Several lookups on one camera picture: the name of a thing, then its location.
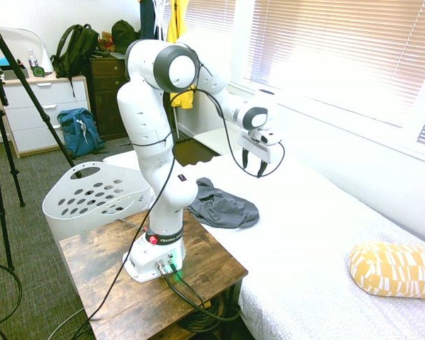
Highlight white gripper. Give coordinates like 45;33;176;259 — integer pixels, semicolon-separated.
237;129;272;179

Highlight dark grey garment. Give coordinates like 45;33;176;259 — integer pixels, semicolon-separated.
186;176;261;230

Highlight white perforated laundry basket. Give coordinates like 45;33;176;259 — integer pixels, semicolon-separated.
41;161;157;242

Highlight dark green bag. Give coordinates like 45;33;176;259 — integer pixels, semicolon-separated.
111;19;142;55

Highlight wide window blind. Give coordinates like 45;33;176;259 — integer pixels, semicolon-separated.
246;0;425;129

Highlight small window blind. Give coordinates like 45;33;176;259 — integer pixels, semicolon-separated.
181;0;237;35

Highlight yellow jacket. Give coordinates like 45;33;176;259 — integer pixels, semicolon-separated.
166;0;196;111

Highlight dark wooden dresser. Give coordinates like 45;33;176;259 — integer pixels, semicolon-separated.
88;52;130;141

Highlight rustic wooden side table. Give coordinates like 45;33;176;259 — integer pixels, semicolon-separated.
58;208;249;340

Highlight yellow white patterned pillow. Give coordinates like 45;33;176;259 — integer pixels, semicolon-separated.
347;241;425;300

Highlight blue backpack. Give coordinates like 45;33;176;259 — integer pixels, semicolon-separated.
56;108;106;159

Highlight dark blue hanging garment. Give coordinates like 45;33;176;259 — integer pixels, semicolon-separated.
138;0;164;40

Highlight brown teddy bear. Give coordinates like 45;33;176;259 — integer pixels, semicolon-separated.
97;30;116;52

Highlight dark green backpack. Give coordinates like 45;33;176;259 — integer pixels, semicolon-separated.
50;23;101;97

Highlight white drawer dresser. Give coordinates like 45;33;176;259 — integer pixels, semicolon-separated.
0;73;93;159

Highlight white desk lamp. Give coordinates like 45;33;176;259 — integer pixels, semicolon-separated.
0;26;55;76

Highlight grey storage box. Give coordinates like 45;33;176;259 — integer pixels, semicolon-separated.
0;69;30;81

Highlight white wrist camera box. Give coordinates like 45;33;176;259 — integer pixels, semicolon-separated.
249;128;284;147

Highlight thick black base cables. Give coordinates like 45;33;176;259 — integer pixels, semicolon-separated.
161;261;242;334

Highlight black camera tripod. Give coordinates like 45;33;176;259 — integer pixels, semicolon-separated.
0;10;77;271

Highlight black floor cable loop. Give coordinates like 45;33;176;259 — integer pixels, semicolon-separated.
0;261;23;340

